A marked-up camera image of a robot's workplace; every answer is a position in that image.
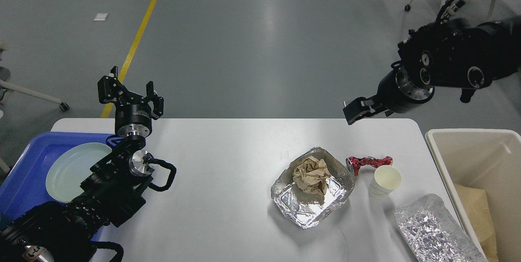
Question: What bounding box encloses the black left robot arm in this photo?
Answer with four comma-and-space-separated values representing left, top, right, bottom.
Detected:
1, 67, 177, 262

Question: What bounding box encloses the crumpled brown paper ball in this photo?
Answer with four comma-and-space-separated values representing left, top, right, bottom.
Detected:
292, 156, 332, 196

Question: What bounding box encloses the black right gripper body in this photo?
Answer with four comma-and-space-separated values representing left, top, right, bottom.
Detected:
377, 67, 435, 114

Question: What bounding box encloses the crushed red can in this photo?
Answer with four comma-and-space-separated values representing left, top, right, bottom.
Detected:
346, 156, 393, 176

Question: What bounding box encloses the aluminium foil tray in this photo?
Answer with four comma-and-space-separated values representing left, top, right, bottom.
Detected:
271, 147, 355, 229

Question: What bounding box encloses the blue plastic tray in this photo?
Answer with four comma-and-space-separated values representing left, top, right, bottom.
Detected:
1, 132, 107, 230

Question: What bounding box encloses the white floor marker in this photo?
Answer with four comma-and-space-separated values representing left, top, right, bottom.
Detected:
93, 13, 109, 22

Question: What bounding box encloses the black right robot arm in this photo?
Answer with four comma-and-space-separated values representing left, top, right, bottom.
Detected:
343, 0, 520, 125

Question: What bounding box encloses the beige plastic bin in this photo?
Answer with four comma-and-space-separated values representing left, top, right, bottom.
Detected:
425, 129, 521, 262

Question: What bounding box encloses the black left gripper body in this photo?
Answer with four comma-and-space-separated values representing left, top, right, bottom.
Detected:
115, 104, 153, 138

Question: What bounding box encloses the brown paper bag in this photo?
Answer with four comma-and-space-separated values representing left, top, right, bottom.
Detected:
454, 184, 499, 262

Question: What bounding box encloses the mint green plate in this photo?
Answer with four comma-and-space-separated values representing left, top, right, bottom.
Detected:
45, 143, 112, 203

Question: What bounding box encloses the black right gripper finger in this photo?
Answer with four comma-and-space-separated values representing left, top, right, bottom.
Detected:
343, 96, 393, 125

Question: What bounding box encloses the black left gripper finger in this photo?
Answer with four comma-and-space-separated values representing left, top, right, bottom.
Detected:
143, 81, 164, 120
97, 66, 141, 106

